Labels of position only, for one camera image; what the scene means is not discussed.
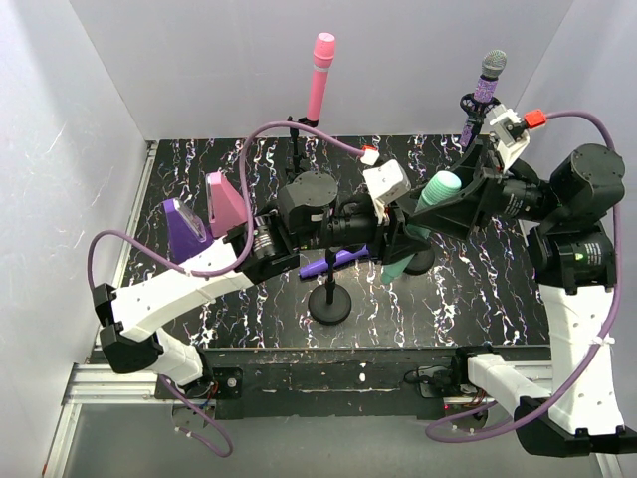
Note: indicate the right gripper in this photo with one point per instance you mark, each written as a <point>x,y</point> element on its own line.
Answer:
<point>482,183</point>

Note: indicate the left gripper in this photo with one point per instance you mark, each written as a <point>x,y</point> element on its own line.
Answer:
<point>395,235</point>

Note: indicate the round base stand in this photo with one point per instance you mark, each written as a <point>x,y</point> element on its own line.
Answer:
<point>420,263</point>
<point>330,303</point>

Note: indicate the purple plastic microphone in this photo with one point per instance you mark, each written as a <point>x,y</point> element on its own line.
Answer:
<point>341,258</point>

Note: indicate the tripod stand with shock mount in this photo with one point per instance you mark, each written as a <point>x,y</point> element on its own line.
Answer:
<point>476,111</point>

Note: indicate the purple glitter microphone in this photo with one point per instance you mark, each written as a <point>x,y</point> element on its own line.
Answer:
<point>493,65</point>

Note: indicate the tripod stand with clip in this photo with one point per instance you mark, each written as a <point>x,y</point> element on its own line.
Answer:
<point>293,171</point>

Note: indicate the pink plastic microphone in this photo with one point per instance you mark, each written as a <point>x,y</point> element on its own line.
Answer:
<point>323,55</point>

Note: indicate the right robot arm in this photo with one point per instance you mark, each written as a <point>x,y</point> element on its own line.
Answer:
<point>577,271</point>

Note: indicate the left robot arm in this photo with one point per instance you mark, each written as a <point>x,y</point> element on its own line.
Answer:
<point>305,215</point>

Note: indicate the pink metronome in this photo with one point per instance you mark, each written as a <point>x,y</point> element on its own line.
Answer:
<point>226,206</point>

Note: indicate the purple metronome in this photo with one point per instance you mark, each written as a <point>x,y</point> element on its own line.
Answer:
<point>187,234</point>

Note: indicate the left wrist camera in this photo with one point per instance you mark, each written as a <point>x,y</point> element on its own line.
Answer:
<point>385,184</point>

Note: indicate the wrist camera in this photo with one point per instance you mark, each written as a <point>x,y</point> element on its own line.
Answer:
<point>512,132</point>
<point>385,184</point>

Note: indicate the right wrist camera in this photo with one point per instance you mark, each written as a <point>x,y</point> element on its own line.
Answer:
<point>512,132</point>

